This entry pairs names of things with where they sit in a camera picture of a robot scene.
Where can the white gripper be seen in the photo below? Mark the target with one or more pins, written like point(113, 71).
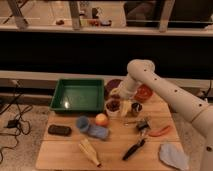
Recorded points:
point(126, 90)

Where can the purple grape bunch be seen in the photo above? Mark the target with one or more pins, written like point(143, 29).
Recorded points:
point(113, 105)

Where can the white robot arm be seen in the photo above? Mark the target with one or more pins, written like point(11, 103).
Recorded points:
point(196, 111)

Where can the small metal cup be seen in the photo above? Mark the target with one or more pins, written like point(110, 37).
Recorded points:
point(136, 109)

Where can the white paper cup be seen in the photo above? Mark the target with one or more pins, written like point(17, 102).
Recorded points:
point(112, 113)

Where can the red orange bowl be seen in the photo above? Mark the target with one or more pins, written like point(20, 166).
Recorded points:
point(143, 93)

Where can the dark red bowl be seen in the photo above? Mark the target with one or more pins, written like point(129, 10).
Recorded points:
point(114, 83)

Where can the metal binder clip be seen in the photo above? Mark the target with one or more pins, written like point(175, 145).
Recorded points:
point(140, 125)

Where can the red yellow apple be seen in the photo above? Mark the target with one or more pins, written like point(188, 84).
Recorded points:
point(101, 120)

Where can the blue sponge cloth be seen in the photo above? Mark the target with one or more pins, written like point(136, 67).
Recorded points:
point(98, 132)

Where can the green plastic tray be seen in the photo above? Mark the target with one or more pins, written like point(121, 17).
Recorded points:
point(78, 95)

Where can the grey blue cloth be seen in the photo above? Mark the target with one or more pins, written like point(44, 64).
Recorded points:
point(170, 155)

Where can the black rectangular case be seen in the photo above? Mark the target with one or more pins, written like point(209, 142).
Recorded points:
point(59, 130)

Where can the black handled tool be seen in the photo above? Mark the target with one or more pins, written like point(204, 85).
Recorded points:
point(133, 149)

